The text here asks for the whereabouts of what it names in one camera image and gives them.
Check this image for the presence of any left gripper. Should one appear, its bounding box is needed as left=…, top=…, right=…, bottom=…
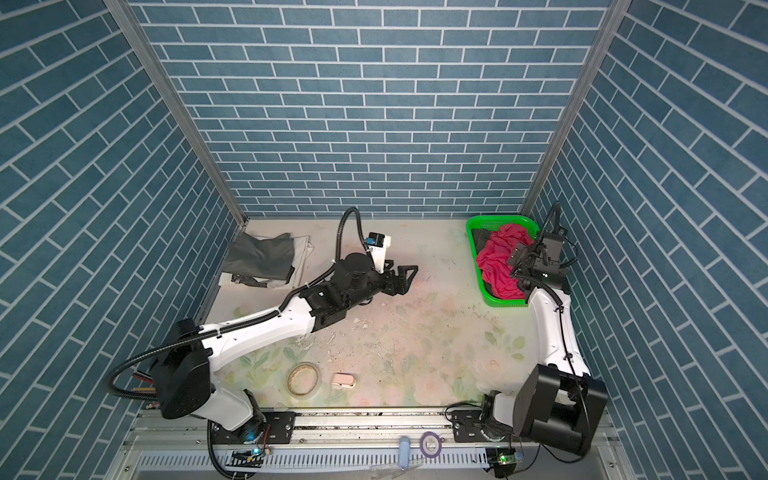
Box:
left=342, top=257, right=418, bottom=311

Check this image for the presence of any magenta t shirt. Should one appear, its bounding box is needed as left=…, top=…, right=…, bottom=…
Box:
left=476, top=223, right=533, bottom=300

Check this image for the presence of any green plastic basket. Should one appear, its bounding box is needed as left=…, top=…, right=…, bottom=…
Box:
left=466, top=215, right=539, bottom=308

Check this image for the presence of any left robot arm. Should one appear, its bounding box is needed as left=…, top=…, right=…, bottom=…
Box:
left=150, top=253, right=418, bottom=431

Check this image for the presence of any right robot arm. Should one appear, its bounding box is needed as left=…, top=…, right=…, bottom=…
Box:
left=480, top=227, right=608, bottom=457

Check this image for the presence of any dark grey shirt in basket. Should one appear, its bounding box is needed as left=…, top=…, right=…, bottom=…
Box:
left=471, top=229, right=493, bottom=254

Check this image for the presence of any pink eraser block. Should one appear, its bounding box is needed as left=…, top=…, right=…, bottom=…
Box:
left=331, top=372, right=356, bottom=389

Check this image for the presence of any tape roll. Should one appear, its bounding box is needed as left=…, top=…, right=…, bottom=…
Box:
left=286, top=362, right=321, bottom=398

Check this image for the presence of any folded grey t shirt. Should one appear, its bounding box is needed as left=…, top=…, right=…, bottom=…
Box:
left=222, top=233, right=295, bottom=281

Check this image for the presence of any blue white small bottle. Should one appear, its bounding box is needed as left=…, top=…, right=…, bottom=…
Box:
left=397, top=436, right=411, bottom=470

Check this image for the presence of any right circuit board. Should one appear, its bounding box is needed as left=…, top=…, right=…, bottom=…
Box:
left=485, top=447, right=518, bottom=479

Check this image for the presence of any circuit board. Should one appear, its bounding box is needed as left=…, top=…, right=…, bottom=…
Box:
left=485, top=447, right=518, bottom=479
left=226, top=448, right=266, bottom=468

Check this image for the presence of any left circuit board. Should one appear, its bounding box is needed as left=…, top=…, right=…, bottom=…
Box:
left=226, top=448, right=266, bottom=468

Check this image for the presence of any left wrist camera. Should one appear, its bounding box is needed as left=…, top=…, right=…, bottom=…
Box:
left=366, top=232, right=391, bottom=273

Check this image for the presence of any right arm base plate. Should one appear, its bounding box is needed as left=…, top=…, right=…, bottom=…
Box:
left=447, top=408, right=521, bottom=444

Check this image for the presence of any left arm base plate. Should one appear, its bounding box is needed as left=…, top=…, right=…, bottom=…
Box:
left=208, top=411, right=296, bottom=446

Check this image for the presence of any aluminium rail frame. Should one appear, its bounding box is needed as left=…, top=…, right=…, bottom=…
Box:
left=104, top=405, right=637, bottom=480

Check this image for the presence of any left black corrugated cable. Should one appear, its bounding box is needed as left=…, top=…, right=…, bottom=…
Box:
left=106, top=206, right=368, bottom=480

